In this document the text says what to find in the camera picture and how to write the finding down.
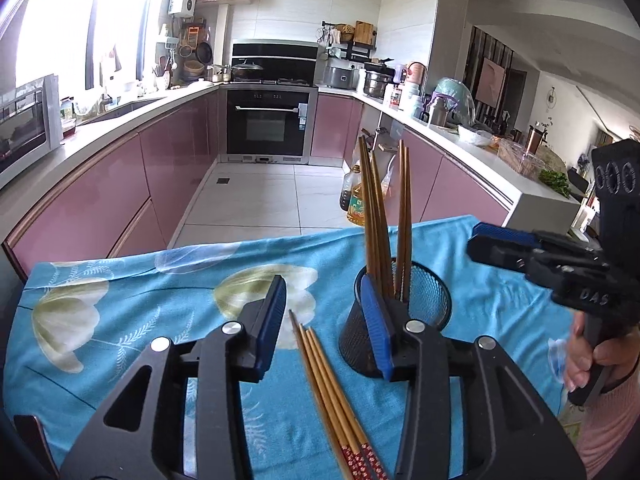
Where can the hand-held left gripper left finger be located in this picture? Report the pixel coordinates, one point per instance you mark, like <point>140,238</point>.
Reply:
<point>270,325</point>

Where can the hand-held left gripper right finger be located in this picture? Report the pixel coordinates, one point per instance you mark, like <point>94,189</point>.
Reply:
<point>377,330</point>

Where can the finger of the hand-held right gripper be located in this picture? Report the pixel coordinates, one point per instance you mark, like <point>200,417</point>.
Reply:
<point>505,234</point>
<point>500,255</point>

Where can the black mesh utensil holder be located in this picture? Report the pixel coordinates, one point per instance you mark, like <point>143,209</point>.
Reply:
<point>430,295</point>

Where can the bunch of wooden chopsticks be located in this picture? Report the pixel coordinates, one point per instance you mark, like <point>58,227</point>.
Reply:
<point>375,220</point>

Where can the person's right forearm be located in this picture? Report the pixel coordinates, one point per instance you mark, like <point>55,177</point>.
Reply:
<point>622,425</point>

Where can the person's right hand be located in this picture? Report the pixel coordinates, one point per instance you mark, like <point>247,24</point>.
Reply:
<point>575,360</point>

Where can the green leafy herbs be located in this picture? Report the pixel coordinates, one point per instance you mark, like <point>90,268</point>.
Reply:
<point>555,180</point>

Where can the pink base cabinets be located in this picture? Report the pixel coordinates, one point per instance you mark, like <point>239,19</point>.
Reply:
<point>165,175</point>
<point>450,185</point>

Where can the clear plastic container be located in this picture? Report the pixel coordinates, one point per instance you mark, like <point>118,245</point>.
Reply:
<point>520,157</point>

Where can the brown tumbler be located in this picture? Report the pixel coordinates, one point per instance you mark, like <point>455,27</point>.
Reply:
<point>533,141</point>

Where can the white bowl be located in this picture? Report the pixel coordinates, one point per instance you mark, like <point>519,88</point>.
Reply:
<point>475,135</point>

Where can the blue floral tablecloth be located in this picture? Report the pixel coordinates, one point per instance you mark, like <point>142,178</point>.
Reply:
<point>150,310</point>

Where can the yellow oil bottle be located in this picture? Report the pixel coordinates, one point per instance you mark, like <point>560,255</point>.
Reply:
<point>357,207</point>

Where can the steel mug with purple lid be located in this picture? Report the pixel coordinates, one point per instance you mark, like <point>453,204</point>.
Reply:
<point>438,112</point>

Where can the dark sauce bottle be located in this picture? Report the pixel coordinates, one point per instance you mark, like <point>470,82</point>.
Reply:
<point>346,190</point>

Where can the green plastic bag cover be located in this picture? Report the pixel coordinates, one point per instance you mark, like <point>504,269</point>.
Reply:
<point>452,92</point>

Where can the pink kettle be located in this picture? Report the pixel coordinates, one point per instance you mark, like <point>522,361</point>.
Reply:
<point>415,72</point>

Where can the stainless steel pot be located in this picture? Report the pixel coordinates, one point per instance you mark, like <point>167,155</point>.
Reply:
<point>377,85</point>

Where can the black built-in oven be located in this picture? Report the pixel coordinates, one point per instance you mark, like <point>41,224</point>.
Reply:
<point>270,125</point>

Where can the silver rice cooker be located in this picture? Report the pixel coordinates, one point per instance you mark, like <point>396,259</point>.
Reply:
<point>340,77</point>

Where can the wooden cutting board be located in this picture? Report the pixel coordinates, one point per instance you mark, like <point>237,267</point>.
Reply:
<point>363,31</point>

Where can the white kitchen countertop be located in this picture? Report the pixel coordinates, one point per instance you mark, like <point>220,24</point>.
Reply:
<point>100,135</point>

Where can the black wok with lid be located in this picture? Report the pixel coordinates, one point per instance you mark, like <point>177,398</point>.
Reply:
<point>247,67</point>

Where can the kitchen sink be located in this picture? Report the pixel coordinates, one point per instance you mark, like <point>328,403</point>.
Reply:
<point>125,107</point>

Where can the black range hood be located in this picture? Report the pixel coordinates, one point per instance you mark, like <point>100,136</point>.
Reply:
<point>275,52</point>

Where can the hanging black frying pan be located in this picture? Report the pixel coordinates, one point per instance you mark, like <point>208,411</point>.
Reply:
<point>204,53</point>

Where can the white microwave oven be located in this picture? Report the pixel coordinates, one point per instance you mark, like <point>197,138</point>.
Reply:
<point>30,125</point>

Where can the large kitchen window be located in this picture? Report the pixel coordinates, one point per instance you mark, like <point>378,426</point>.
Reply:
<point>125,20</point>

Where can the wall clock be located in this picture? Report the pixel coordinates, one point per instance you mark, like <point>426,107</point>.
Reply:
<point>551,99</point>

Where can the framed wall picture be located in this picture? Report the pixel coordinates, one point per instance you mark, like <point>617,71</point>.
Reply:
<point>490,82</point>

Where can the black wall rack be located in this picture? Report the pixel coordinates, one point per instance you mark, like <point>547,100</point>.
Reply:
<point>360,50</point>

